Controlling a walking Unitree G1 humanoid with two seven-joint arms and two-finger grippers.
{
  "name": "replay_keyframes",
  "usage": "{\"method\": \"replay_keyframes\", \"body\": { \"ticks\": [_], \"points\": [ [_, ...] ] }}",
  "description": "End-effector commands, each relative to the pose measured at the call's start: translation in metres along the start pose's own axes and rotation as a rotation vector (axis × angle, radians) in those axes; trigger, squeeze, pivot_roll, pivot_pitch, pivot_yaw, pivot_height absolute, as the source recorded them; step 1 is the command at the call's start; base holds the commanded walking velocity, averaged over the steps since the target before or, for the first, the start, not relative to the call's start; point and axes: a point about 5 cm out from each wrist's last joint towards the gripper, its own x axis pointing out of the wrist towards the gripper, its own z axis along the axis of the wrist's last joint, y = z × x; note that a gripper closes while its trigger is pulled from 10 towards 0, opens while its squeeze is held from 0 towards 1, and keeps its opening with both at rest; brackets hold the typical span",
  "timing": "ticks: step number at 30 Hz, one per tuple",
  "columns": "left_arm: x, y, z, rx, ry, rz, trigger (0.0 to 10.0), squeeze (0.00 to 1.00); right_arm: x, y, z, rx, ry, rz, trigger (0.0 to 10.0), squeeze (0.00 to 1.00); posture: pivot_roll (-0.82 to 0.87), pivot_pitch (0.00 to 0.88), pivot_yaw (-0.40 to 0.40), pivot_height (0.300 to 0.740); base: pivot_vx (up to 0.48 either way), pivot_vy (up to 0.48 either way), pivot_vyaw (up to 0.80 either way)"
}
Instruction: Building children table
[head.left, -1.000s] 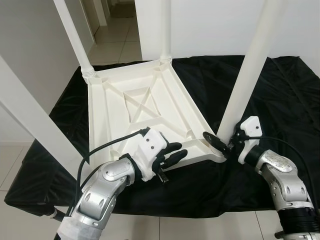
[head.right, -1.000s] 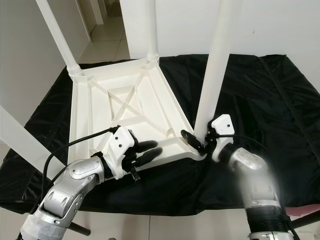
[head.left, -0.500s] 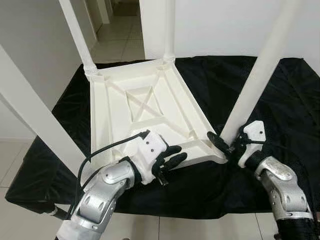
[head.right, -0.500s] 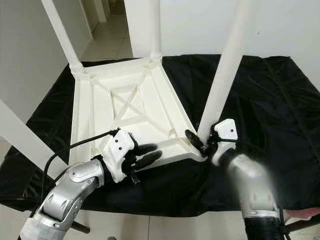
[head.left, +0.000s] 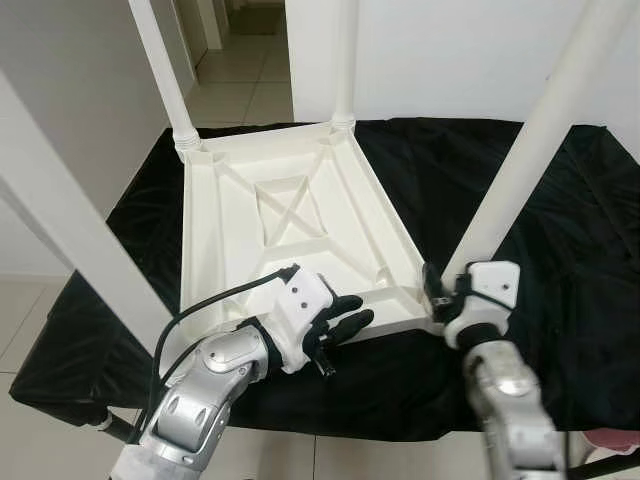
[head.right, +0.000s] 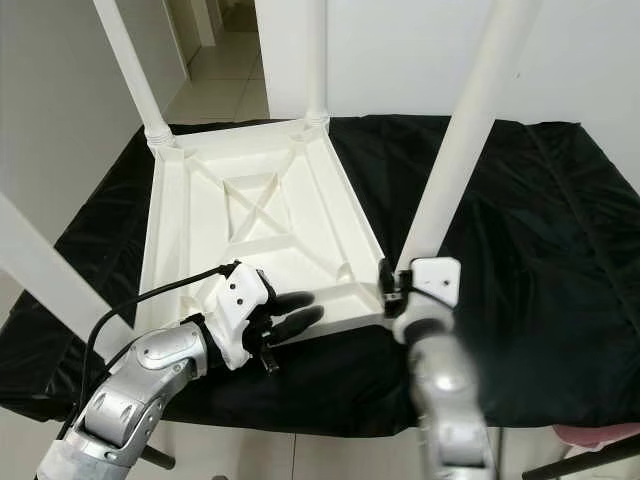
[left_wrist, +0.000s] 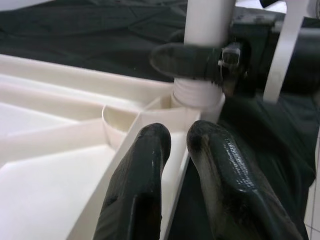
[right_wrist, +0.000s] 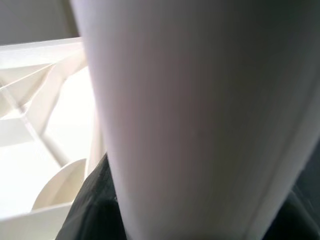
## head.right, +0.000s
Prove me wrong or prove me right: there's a cream plastic table top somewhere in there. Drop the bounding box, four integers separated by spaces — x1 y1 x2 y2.
135 118 401 341

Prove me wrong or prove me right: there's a white plastic table leg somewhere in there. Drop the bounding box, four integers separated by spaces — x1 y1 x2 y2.
398 0 543 273
0 195 136 356
93 0 173 159
305 0 329 129

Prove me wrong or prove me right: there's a black cloth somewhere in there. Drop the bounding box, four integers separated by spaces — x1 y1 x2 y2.
0 115 640 431

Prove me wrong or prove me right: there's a black metal stand leg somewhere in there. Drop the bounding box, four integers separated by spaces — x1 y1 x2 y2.
145 445 176 470
525 432 640 479

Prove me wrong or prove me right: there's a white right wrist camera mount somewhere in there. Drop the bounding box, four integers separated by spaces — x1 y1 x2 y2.
395 257 463 343

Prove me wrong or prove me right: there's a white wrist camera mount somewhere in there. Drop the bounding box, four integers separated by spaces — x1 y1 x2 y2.
395 257 463 343
208 262 276 371

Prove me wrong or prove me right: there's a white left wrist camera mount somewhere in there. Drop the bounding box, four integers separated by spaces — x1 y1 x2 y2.
208 262 276 371

